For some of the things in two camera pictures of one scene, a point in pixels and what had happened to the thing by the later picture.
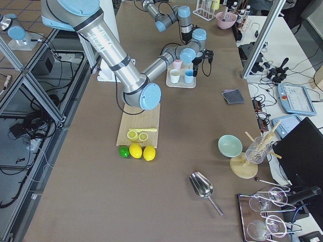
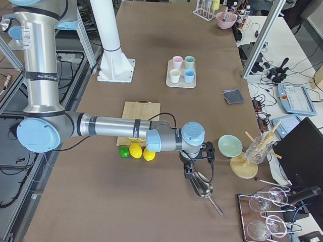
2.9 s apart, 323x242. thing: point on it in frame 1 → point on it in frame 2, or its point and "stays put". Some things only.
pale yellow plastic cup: [174, 75] stays put
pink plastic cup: [177, 64] stays put
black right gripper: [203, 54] → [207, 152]
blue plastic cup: [189, 76] stays put
